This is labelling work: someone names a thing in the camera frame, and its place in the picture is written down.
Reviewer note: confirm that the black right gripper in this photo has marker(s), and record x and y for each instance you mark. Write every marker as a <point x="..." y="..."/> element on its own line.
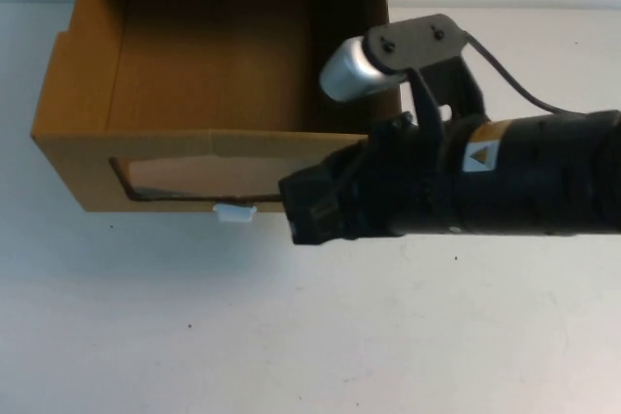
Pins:
<point x="393" y="186"/>

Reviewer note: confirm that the cardboard drawer with window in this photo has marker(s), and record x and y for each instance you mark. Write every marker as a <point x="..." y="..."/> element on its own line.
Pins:
<point x="194" y="74"/>

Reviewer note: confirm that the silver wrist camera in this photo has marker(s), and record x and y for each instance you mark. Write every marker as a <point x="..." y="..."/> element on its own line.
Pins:
<point x="354" y="70"/>

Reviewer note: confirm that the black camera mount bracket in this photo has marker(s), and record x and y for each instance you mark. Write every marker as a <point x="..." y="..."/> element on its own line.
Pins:
<point x="417" y="41"/>

